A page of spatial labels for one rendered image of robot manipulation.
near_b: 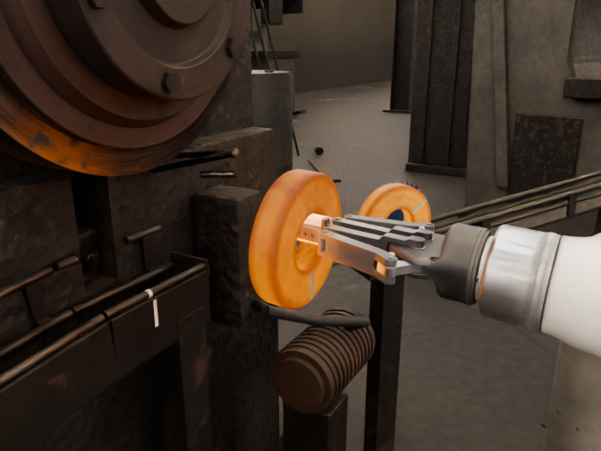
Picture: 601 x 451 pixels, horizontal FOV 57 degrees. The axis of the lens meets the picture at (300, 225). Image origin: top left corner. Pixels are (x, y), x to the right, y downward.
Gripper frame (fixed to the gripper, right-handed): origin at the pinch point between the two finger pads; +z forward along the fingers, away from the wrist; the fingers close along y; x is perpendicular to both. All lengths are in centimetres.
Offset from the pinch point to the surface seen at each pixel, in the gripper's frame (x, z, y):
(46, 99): 12.9, 22.0, -14.4
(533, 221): -17, -17, 76
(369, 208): -10.1, 8.2, 41.1
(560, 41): 21, 4, 266
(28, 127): 10.0, 23.6, -15.6
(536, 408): -83, -25, 106
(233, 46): 18.2, 14.7, 7.4
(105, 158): 5.2, 23.3, -6.4
